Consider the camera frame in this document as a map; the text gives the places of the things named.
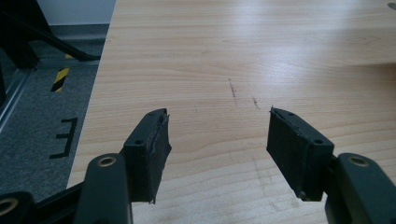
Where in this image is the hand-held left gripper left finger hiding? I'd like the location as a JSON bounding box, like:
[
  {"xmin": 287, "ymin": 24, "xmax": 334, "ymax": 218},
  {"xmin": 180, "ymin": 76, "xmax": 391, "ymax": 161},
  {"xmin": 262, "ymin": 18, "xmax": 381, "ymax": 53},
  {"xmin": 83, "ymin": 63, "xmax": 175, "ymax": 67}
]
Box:
[{"xmin": 120, "ymin": 107, "xmax": 173, "ymax": 205}]

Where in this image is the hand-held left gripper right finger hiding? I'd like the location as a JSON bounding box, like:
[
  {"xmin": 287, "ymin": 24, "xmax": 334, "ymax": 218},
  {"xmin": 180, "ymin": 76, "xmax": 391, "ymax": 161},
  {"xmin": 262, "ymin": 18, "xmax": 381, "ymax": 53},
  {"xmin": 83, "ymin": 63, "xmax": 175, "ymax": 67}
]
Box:
[{"xmin": 266, "ymin": 105, "xmax": 335, "ymax": 203}]

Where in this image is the black floor tape marking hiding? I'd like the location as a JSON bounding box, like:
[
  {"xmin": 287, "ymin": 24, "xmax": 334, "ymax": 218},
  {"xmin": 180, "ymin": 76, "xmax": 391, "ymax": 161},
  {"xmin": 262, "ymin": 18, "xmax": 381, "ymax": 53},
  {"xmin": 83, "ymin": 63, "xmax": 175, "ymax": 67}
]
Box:
[{"xmin": 49, "ymin": 117, "xmax": 78, "ymax": 160}]

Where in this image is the yellow black striped floor tape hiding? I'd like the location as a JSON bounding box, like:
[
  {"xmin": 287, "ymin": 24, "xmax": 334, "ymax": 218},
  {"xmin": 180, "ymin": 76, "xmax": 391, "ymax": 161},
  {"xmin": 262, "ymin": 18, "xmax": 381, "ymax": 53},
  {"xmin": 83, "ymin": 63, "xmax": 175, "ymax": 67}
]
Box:
[{"xmin": 50, "ymin": 53, "xmax": 75, "ymax": 93}]

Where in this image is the black metal stand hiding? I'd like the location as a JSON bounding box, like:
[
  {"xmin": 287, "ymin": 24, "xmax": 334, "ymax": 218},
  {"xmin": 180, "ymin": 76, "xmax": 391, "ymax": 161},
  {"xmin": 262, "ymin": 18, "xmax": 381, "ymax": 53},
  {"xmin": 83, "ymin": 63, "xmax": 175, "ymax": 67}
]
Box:
[{"xmin": 0, "ymin": 0, "xmax": 102, "ymax": 70}]

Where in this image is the aluminium floor rail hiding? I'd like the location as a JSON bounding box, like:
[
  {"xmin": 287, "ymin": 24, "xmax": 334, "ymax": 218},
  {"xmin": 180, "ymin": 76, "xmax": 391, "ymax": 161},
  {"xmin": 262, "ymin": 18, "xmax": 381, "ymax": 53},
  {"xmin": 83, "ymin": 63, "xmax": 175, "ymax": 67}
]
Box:
[{"xmin": 0, "ymin": 58, "xmax": 101, "ymax": 133}]

